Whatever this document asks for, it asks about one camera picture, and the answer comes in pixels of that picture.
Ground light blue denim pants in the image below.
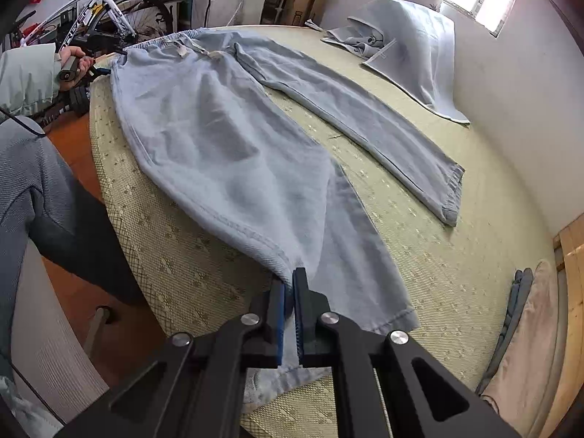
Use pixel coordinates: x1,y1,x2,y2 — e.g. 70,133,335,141
109,27,466,414

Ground left forearm green sleeve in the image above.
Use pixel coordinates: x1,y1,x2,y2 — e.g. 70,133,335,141
0,43,61,116

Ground person's torso grey clothes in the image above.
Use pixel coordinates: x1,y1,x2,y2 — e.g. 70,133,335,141
1,119,149,376

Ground person's left hand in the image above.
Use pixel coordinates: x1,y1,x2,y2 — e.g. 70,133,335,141
58,46,92,82

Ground white bicycle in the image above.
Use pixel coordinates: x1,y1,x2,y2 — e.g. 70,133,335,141
9,0,175,55

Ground dark folded cloth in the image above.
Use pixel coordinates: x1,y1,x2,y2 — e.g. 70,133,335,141
475,268,534,396

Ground light blue blanket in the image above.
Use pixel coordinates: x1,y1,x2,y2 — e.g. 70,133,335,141
323,0,469,124

